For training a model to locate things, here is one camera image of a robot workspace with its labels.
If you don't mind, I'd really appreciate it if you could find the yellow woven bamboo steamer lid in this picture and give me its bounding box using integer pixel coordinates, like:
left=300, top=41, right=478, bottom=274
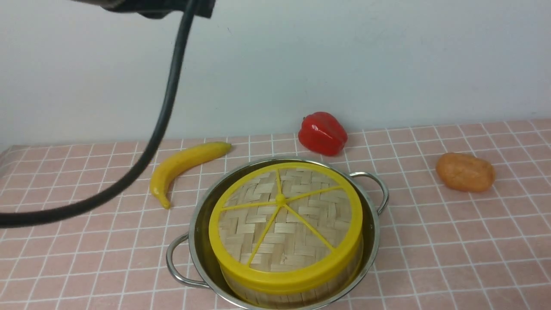
left=209, top=160, right=363, bottom=298

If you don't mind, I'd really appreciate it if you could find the yellow rimmed bamboo steamer basket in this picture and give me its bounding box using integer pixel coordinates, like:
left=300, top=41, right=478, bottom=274
left=223, top=240, right=364, bottom=309

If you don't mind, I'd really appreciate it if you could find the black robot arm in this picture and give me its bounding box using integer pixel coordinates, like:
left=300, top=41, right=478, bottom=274
left=77, top=0, right=215, bottom=19

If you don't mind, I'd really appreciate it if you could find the stainless steel pot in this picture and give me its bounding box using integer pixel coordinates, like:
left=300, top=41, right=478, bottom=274
left=166, top=156, right=389, bottom=310

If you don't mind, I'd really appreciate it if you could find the red bell pepper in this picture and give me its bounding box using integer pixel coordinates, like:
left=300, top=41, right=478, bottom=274
left=297, top=112, right=348, bottom=157

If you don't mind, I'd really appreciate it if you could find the yellow plastic banana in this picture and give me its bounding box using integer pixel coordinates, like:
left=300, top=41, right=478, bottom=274
left=149, top=141, right=232, bottom=209

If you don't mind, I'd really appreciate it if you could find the pink checkered tablecloth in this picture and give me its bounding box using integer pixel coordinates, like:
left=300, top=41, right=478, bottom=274
left=0, top=119, right=551, bottom=310

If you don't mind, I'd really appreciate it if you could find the orange brown potato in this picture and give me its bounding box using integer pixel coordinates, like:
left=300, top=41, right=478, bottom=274
left=436, top=153, right=496, bottom=192

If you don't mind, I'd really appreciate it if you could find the black camera cable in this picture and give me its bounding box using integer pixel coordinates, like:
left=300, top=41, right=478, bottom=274
left=0, top=0, right=201, bottom=229

